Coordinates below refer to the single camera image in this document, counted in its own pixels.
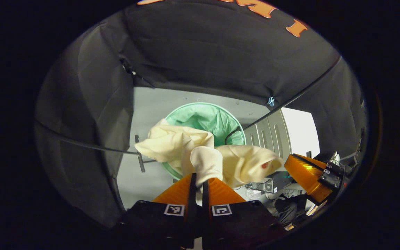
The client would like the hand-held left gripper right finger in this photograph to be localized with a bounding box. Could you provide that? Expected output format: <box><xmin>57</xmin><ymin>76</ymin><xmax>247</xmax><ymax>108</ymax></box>
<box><xmin>202</xmin><ymin>177</ymin><xmax>287</xmax><ymax>249</ymax></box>

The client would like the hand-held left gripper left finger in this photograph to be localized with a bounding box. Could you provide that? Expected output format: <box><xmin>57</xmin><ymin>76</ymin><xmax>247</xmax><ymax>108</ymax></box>
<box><xmin>120</xmin><ymin>173</ymin><xmax>198</xmax><ymax>249</ymax></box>

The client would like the cream button shirt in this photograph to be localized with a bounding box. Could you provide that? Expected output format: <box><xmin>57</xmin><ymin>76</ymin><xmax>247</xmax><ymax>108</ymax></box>
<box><xmin>135</xmin><ymin>119</ymin><xmax>284</xmax><ymax>202</ymax></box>

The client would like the green laundry hamper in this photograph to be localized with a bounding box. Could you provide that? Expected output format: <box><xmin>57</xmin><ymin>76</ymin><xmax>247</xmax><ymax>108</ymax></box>
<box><xmin>161</xmin><ymin>102</ymin><xmax>247</xmax><ymax>181</ymax></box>

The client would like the grey computer case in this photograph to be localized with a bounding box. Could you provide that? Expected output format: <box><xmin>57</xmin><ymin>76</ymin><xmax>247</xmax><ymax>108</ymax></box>
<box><xmin>252</xmin><ymin>175</ymin><xmax>292</xmax><ymax>193</ymax></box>

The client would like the dark cloth bundle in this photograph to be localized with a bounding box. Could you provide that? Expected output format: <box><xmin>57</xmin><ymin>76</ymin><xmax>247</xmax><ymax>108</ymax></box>
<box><xmin>275</xmin><ymin>194</ymin><xmax>308</xmax><ymax>226</ymax></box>

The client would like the white flat panel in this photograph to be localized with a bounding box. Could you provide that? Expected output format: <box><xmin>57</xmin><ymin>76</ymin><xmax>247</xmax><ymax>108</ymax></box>
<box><xmin>282</xmin><ymin>108</ymin><xmax>320</xmax><ymax>158</ymax></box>

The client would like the grey metal cabinet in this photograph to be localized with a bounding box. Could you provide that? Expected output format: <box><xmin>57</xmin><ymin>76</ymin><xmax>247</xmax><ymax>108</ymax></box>
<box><xmin>244</xmin><ymin>109</ymin><xmax>293</xmax><ymax>161</ymax></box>

